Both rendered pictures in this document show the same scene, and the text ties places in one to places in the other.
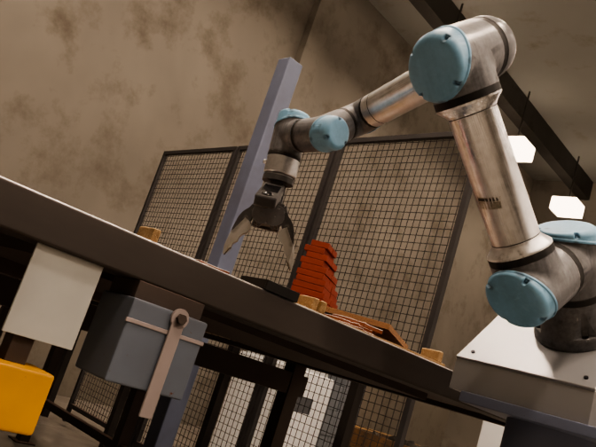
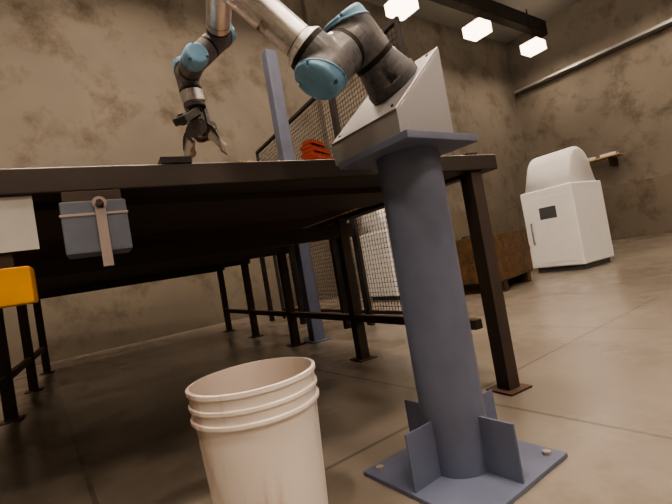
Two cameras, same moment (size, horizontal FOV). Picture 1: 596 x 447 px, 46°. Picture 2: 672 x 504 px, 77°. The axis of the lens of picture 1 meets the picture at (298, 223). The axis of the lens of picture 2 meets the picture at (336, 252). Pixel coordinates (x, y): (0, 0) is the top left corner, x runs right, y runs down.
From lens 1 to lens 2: 61 cm
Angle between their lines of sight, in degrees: 15
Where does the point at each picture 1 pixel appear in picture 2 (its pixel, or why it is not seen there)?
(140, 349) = (82, 230)
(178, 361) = (115, 226)
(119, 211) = not seen: hidden behind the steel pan
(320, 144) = (191, 66)
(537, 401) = (374, 140)
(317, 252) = (308, 147)
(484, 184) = (250, 16)
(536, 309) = (325, 78)
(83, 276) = (20, 205)
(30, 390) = (16, 278)
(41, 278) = not seen: outside the picture
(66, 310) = (20, 228)
